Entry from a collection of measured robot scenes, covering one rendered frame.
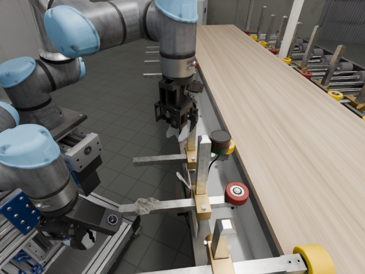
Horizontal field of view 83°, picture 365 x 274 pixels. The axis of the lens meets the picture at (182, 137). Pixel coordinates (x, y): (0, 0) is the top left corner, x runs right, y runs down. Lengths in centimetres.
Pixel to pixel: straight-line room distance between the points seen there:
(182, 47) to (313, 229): 64
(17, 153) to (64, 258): 121
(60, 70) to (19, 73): 12
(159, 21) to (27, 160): 31
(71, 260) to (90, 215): 103
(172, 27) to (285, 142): 76
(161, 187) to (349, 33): 642
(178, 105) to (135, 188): 149
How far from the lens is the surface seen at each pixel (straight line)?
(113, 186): 198
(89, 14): 41
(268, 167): 88
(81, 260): 149
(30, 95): 86
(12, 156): 37
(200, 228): 90
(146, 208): 75
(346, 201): 90
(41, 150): 37
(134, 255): 164
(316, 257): 64
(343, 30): 722
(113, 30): 42
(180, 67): 43
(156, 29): 43
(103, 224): 49
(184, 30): 42
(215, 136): 60
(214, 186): 112
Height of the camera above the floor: 150
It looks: 40 degrees down
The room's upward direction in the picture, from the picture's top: straight up
